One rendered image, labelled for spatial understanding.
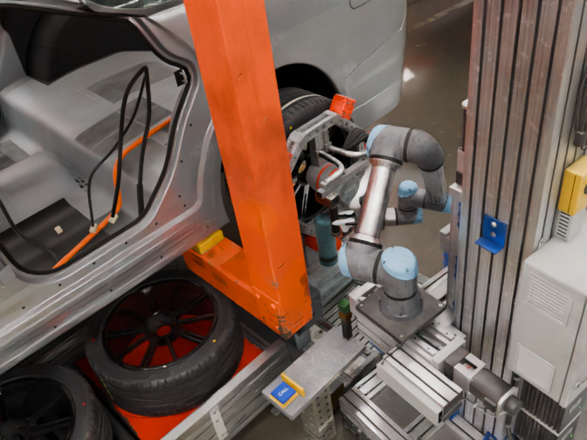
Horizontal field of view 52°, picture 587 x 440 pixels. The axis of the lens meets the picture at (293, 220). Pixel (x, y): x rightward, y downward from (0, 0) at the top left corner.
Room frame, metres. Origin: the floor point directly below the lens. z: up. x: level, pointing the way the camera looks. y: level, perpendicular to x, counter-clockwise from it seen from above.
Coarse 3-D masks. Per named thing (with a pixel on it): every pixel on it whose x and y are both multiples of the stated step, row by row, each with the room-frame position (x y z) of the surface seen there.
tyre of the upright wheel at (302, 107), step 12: (288, 96) 2.35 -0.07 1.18; (300, 96) 2.34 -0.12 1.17; (312, 96) 2.35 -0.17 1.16; (288, 108) 2.24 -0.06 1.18; (300, 108) 2.23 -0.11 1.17; (312, 108) 2.26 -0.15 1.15; (324, 108) 2.30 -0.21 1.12; (288, 120) 2.18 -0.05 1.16; (300, 120) 2.21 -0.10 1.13; (288, 132) 2.17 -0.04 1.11; (348, 132) 2.39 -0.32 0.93; (228, 192) 2.18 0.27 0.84
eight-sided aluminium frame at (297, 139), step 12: (312, 120) 2.21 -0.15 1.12; (324, 120) 2.19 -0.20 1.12; (336, 120) 2.23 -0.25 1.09; (348, 120) 2.28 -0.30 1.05; (300, 132) 2.13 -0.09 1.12; (312, 132) 2.14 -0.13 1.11; (288, 144) 2.11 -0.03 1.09; (300, 144) 2.09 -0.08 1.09; (360, 144) 2.32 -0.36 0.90; (360, 180) 2.31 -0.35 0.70; (348, 204) 2.24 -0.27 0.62; (300, 228) 2.05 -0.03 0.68; (312, 228) 2.09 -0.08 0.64
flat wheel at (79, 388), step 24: (0, 384) 1.60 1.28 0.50; (24, 384) 1.59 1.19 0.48; (48, 384) 1.57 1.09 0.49; (72, 384) 1.54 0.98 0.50; (0, 408) 1.50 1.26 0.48; (24, 408) 1.48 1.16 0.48; (48, 408) 1.46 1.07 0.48; (72, 408) 1.43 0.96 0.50; (96, 408) 1.42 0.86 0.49; (0, 432) 1.40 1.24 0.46; (24, 432) 1.39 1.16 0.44; (72, 432) 1.32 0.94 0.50; (96, 432) 1.33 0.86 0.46
